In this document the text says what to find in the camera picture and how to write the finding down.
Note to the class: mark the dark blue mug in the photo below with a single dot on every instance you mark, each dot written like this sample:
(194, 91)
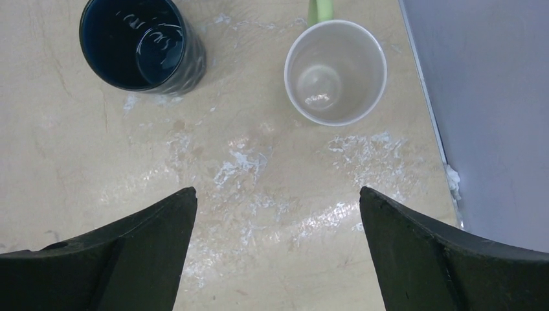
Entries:
(142, 46)

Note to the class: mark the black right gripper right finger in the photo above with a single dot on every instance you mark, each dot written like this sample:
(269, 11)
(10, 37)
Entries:
(424, 264)

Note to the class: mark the light green mug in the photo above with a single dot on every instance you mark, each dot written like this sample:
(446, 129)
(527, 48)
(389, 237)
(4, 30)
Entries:
(336, 71)

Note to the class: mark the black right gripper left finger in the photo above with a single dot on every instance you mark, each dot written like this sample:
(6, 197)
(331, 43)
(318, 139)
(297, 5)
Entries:
(134, 263)

